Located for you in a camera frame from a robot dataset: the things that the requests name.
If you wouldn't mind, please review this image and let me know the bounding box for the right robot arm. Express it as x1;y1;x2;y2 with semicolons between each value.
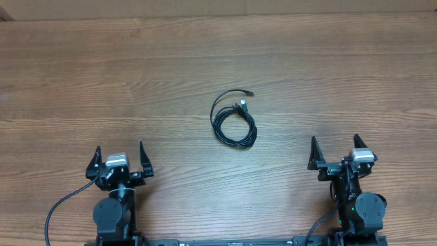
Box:
304;134;387;245

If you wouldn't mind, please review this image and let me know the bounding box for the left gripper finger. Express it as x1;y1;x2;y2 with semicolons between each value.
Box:
139;140;153;173
86;146;102;172

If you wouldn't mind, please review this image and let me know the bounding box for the black USB cable bundle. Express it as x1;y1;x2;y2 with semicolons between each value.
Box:
210;89;258;149

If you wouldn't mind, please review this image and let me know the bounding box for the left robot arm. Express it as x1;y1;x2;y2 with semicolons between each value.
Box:
85;143;154;246

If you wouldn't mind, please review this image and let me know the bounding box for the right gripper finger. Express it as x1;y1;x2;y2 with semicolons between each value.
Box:
307;135;326;170
353;134;367;148

